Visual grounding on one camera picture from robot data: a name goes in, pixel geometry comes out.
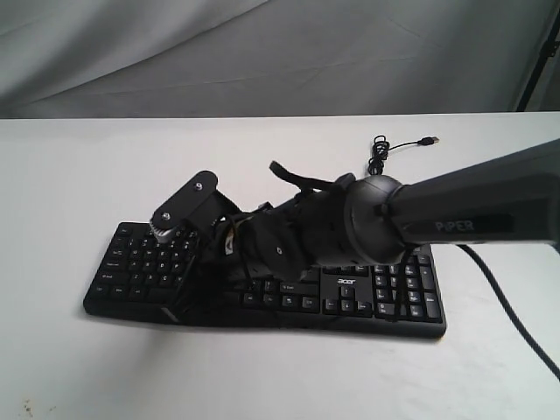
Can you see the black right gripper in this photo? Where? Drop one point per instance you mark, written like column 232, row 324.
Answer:
column 234, row 254

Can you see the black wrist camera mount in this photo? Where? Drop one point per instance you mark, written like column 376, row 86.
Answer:
column 196, row 206

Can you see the black stand pole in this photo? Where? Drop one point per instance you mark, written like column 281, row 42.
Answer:
column 548, row 51

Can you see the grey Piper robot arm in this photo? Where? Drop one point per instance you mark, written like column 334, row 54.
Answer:
column 368, row 221

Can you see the black Acer keyboard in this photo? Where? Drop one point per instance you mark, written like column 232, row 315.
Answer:
column 142, row 280

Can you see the grey fabric backdrop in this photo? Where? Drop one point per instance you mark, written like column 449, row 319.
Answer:
column 100, row 59

